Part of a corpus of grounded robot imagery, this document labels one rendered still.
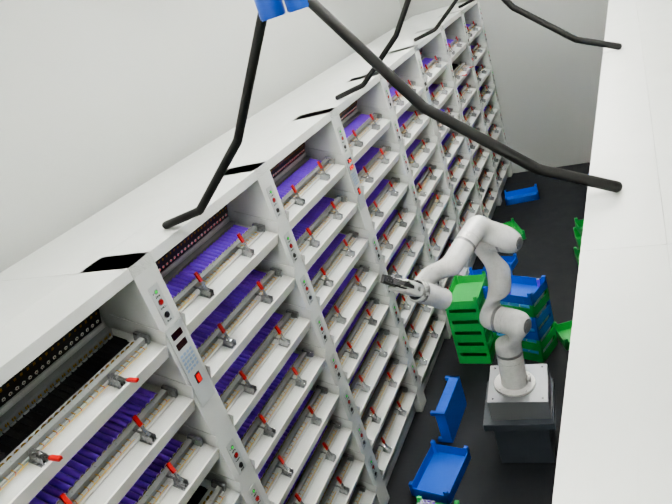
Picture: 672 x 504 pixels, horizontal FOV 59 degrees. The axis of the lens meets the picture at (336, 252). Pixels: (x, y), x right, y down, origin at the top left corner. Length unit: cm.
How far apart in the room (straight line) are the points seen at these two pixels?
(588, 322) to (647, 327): 8
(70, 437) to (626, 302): 125
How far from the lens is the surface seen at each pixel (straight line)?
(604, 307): 102
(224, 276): 205
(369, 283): 297
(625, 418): 83
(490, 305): 273
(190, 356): 186
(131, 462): 177
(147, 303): 175
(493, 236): 251
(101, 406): 167
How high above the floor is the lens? 229
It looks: 23 degrees down
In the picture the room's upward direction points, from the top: 19 degrees counter-clockwise
